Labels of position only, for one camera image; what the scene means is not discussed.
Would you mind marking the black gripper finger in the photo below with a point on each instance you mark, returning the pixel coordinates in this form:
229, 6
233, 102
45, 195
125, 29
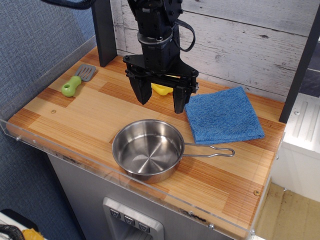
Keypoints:
181, 96
142, 88

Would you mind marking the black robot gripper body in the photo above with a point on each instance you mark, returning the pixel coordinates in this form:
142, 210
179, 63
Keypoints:
162, 65

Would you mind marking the yellow toy pepper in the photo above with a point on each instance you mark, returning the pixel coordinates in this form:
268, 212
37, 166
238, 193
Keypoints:
162, 89

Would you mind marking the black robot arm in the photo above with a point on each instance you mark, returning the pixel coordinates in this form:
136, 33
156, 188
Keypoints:
158, 21

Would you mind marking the blue folded cloth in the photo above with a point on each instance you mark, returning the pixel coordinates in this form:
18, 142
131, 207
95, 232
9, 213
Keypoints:
223, 117

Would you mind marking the green grey toy spatula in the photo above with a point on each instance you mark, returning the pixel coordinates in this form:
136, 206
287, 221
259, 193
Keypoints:
84, 73

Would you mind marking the grey toy fridge cabinet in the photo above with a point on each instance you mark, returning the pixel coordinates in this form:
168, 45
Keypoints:
106, 210

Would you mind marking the yellow object bottom corner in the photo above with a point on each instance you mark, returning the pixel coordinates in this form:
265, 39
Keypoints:
31, 234

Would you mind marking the metal pot with wire handle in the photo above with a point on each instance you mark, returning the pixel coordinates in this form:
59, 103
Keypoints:
149, 150

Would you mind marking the left dark grey post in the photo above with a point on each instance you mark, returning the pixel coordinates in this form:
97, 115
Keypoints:
104, 31

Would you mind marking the dark grey post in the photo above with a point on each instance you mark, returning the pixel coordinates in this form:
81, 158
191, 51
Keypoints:
304, 62
104, 31

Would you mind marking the clear acrylic guard rail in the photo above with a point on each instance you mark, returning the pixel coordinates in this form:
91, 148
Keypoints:
195, 200

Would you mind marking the right dark grey post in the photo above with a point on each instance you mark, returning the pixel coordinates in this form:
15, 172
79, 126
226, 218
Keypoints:
304, 62

